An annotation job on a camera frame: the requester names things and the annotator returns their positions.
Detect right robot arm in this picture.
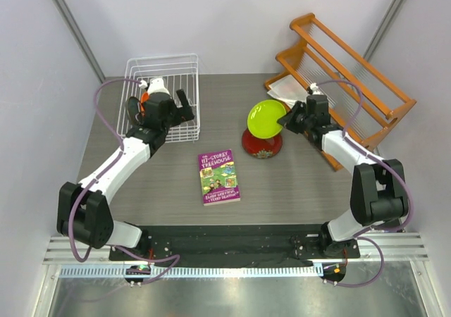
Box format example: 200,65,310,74
278,94,412,258

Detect red floral plate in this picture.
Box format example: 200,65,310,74
242,129,283,159

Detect dark plate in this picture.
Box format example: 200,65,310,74
126,97,142,126

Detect aluminium rail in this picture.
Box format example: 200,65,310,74
43,232,429,264

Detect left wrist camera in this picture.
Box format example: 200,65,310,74
138,77,170,95

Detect orange wooden rack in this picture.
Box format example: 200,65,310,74
264,13,416,151

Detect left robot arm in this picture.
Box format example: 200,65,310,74
56,88,194,260

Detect white wire dish rack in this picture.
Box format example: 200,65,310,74
124,54,200,143

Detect white paper packet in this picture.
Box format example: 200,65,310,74
267,75,311,112

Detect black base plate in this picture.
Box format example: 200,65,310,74
65,223,404,268

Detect lime green plate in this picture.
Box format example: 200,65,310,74
247,99,287,139

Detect purple treehouse book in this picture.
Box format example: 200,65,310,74
198,149,241,206

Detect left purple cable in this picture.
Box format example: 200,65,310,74
68,77,181,302

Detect perforated metal strip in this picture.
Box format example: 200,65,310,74
59,263,323,279

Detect orange plate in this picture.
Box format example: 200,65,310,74
140,91,149,114

